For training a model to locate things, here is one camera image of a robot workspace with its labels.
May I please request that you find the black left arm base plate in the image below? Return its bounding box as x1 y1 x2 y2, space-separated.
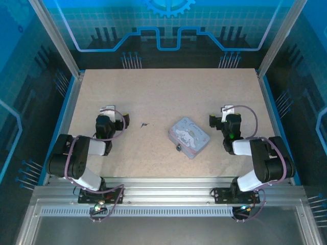
77 187 125 205

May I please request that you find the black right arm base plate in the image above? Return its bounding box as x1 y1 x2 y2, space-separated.
213 187 261 205

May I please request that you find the aluminium frame post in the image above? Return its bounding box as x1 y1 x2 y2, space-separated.
27 0 86 79
256 0 309 79

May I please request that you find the pale blue cartoon tin box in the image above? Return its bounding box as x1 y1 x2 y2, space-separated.
168 116 211 160

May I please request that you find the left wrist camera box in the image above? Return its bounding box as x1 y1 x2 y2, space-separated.
99 105 116 121

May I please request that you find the grey metal front panel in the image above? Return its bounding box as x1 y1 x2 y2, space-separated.
15 199 322 245

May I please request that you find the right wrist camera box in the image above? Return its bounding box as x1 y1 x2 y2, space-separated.
221 104 235 122

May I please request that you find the aluminium side rail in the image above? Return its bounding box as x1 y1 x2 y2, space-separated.
256 71 294 185
42 73 84 185

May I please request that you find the aluminium front beam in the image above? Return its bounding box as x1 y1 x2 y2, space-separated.
33 177 305 205

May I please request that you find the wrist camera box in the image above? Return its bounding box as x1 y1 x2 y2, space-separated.
221 104 235 122
99 105 116 121

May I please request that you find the slotted grey cable duct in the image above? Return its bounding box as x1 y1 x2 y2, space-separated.
40 207 235 218

